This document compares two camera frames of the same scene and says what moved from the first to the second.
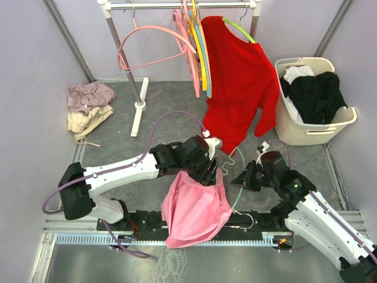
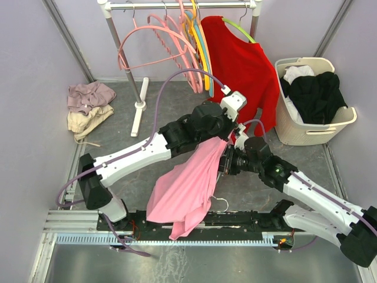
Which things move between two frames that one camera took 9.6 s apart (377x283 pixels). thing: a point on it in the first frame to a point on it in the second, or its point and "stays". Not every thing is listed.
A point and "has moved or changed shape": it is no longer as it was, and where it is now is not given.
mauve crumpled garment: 83,96 stays
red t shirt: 244,78 stays
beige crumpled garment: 80,124 stays
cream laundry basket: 290,130 stays
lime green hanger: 238,25 stays
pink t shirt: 193,212 has moved or changed shape
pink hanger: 183,30 to 179,44
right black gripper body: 263,180 to 235,161
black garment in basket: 318,97 stays
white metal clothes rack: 108,6 stays
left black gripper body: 199,169 to 223,130
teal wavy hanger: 241,191 to 227,203
